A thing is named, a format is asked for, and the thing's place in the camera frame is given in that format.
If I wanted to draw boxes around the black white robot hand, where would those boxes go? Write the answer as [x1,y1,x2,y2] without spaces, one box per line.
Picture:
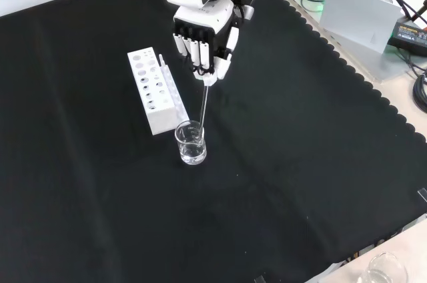
[172,0,242,87]

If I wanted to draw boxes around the clear glass rod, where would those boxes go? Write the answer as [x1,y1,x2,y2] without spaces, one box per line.
[198,83,210,132]

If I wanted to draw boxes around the white test tube rack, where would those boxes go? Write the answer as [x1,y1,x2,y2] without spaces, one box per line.
[127,47,189,136]

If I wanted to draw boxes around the small clear glass beaker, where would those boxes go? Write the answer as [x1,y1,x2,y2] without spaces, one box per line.
[174,119,207,166]

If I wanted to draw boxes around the pale board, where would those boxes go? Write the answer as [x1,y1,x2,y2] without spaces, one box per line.
[319,0,403,54]

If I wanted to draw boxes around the black bench cloth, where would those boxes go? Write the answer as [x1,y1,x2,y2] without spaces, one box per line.
[0,0,427,283]

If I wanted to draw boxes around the black power adapter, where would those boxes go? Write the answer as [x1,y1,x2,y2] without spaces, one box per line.
[386,17,427,56]

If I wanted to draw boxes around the large clear glass beaker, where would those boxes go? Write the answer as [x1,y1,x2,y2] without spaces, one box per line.
[358,251,410,283]

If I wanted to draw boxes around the grey metal base plate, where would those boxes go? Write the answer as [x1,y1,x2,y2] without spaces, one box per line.
[283,0,427,83]

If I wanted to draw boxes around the black cable bundle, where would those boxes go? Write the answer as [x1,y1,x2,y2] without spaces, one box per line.
[412,69,427,114]

